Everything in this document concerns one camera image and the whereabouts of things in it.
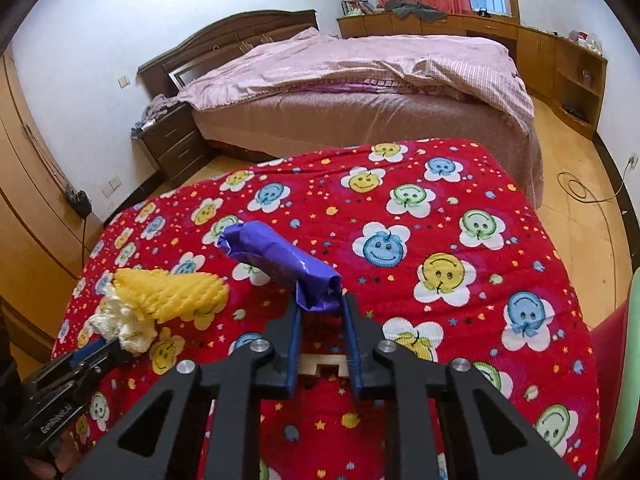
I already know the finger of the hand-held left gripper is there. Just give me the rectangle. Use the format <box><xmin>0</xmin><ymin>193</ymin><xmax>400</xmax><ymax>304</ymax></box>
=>
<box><xmin>47</xmin><ymin>337</ymin><xmax>137</xmax><ymax>378</ymax></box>

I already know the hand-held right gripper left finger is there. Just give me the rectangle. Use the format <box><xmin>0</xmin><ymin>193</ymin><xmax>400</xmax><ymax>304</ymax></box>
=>
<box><xmin>70</xmin><ymin>304</ymin><xmax>304</xmax><ymax>480</ymax></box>

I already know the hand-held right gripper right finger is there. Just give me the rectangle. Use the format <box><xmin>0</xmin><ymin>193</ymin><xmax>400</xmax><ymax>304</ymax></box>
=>
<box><xmin>340</xmin><ymin>292</ymin><xmax>576</xmax><ymax>480</ymax></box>

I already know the purple foil wrapper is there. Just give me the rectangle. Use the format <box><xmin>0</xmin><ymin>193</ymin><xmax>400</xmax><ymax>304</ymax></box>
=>
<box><xmin>217</xmin><ymin>220</ymin><xmax>344</xmax><ymax>314</ymax></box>

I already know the yellow foam net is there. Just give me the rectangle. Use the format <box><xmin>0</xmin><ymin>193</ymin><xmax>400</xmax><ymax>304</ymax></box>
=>
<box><xmin>115</xmin><ymin>269</ymin><xmax>231</xmax><ymax>326</ymax></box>

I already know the small wooden block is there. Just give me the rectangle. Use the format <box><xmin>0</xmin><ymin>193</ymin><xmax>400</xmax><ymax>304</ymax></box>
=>
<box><xmin>300</xmin><ymin>352</ymin><xmax>351</xmax><ymax>377</ymax></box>

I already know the red smiley flower blanket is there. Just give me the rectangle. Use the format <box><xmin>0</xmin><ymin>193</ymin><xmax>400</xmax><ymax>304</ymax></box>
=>
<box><xmin>50</xmin><ymin>139</ymin><xmax>601</xmax><ymax>480</ymax></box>

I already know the black power strip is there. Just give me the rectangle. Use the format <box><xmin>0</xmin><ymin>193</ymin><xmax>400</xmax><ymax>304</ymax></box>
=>
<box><xmin>65</xmin><ymin>185</ymin><xmax>94</xmax><ymax>217</ymax></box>

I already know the wooden wardrobe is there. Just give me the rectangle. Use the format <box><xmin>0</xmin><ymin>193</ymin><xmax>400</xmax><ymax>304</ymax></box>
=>
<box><xmin>0</xmin><ymin>45</ymin><xmax>101</xmax><ymax>361</ymax></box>

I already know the dark wooden nightstand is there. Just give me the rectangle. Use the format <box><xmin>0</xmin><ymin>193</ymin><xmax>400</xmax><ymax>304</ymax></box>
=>
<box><xmin>131</xmin><ymin>102</ymin><xmax>213</xmax><ymax>188</ymax></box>

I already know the pile of clothes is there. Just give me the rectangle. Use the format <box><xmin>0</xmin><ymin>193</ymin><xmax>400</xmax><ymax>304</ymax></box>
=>
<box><xmin>132</xmin><ymin>94</ymin><xmax>180</xmax><ymax>133</ymax></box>

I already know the pink duvet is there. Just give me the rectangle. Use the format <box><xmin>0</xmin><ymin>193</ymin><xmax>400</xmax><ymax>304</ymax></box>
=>
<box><xmin>177</xmin><ymin>27</ymin><xmax>536</xmax><ymax>133</ymax></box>

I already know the dark wooden bed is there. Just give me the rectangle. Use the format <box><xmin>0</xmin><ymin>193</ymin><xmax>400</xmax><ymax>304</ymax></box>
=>
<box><xmin>137</xmin><ymin>9</ymin><xmax>545</xmax><ymax>211</ymax></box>

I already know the grey clothing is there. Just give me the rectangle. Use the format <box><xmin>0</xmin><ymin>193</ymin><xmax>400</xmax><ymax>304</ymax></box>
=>
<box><xmin>382</xmin><ymin>0</ymin><xmax>448</xmax><ymax>23</ymax></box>

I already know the wooden desk cabinet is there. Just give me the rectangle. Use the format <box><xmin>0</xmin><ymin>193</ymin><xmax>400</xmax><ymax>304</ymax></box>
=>
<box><xmin>337</xmin><ymin>10</ymin><xmax>608</xmax><ymax>141</ymax></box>

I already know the floor cable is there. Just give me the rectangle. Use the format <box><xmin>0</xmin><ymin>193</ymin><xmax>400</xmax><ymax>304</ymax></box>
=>
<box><xmin>556</xmin><ymin>157</ymin><xmax>637</xmax><ymax>281</ymax></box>

